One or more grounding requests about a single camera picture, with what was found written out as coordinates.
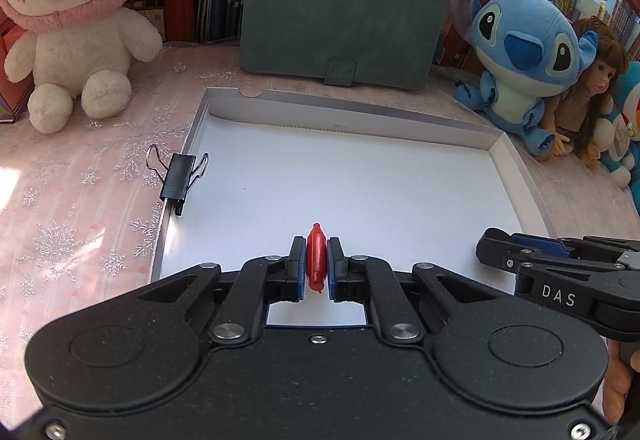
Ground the red crayon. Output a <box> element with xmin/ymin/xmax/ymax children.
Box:
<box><xmin>306</xmin><ymin>223</ymin><xmax>328</xmax><ymax>293</ymax></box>

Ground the operator hand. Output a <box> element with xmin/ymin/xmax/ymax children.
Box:
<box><xmin>602</xmin><ymin>339</ymin><xmax>639</xmax><ymax>424</ymax></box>

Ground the blue Doraemon plush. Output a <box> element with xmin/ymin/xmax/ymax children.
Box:
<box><xmin>593</xmin><ymin>61</ymin><xmax>640</xmax><ymax>209</ymax></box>

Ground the white cardboard box tray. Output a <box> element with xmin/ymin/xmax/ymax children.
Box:
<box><xmin>150</xmin><ymin>86</ymin><xmax>557</xmax><ymax>327</ymax></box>

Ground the brown haired baby doll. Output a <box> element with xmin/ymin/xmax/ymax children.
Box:
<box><xmin>553</xmin><ymin>16</ymin><xmax>628</xmax><ymax>168</ymax></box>

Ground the black binder clip on edge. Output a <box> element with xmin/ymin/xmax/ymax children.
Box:
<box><xmin>145</xmin><ymin>145</ymin><xmax>209</xmax><ymax>216</ymax></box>

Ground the blue Stitch plush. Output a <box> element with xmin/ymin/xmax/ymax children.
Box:
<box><xmin>449</xmin><ymin>0</ymin><xmax>599</xmax><ymax>155</ymax></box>

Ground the green suede notebook case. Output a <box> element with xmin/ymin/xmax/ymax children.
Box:
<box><xmin>237</xmin><ymin>0</ymin><xmax>455</xmax><ymax>92</ymax></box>

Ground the pink triangular house box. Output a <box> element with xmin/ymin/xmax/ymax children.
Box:
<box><xmin>0</xmin><ymin>5</ymin><xmax>36</xmax><ymax>124</ymax></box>

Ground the pink white bunny plush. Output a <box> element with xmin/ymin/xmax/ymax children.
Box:
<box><xmin>1</xmin><ymin>0</ymin><xmax>163</xmax><ymax>134</ymax></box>

